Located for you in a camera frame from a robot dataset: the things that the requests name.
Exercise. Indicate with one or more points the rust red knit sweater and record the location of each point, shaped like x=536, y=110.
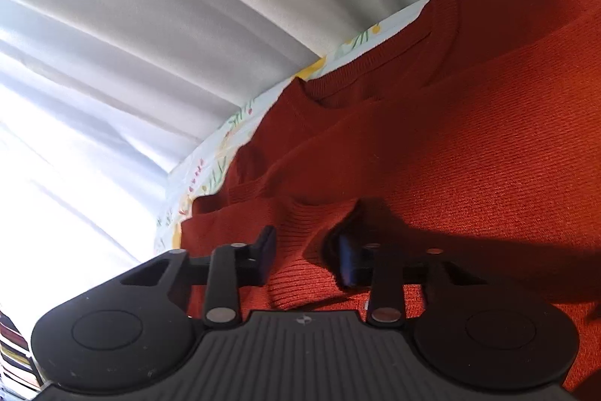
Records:
x=469, y=124

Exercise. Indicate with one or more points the striped cloth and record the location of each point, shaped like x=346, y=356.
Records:
x=11, y=349

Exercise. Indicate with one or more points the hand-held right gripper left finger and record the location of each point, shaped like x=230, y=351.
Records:
x=265, y=255

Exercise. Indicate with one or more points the floral printed bedsheet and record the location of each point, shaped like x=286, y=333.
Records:
x=190, y=180

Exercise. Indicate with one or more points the white curtain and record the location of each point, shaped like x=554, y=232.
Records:
x=188, y=30

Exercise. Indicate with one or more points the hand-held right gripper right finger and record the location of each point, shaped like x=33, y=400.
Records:
x=347, y=257

